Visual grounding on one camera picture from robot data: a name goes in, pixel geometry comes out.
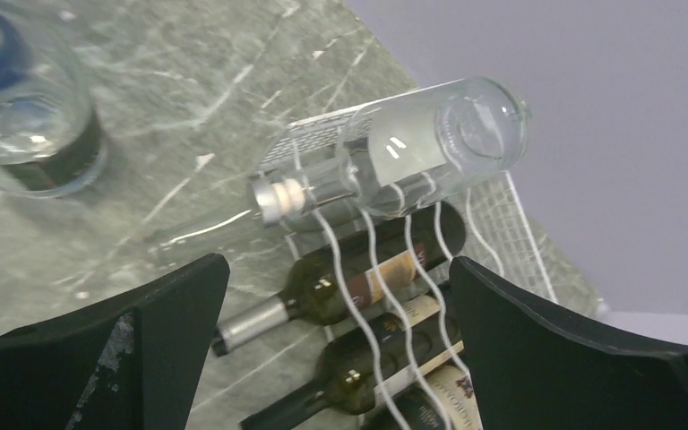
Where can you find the small clear silver-cap bottle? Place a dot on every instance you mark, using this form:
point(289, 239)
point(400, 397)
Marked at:
point(51, 140)

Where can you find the green labelled wine bottle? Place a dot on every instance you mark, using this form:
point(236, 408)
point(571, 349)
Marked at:
point(455, 408)

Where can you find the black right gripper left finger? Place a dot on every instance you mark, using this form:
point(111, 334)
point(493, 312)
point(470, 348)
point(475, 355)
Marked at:
point(132, 361)

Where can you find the clear silver cap bottle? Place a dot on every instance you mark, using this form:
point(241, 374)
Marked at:
point(402, 154)

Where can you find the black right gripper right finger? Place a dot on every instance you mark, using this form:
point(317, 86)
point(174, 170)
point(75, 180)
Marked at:
point(535, 364)

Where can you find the dark olive wine bottle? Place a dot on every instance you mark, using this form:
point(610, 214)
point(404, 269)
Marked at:
point(394, 260)

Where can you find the white wire wine rack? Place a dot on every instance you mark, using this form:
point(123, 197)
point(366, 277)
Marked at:
point(410, 350)

